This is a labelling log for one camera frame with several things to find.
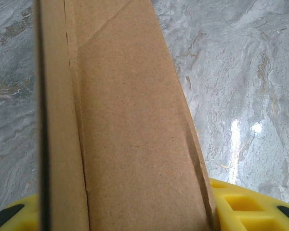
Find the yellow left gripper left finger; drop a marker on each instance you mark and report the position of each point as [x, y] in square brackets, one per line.
[26, 216]

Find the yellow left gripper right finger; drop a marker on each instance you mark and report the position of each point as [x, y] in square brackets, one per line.
[260, 216]

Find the brown cardboard box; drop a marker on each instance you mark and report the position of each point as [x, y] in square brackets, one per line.
[135, 120]

